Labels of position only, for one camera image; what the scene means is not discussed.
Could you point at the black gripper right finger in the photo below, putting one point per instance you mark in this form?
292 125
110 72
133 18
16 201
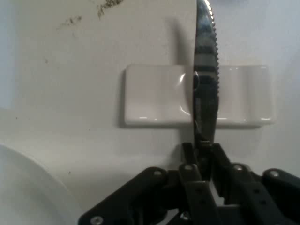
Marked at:
257 199

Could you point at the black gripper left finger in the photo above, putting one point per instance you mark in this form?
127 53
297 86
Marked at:
140 199

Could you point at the white round plate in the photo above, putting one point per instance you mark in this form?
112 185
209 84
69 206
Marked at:
28 187

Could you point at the white ceramic cutlery rest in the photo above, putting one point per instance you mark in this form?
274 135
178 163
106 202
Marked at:
154 96

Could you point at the steel serrated table knife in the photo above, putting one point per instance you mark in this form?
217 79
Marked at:
206 58

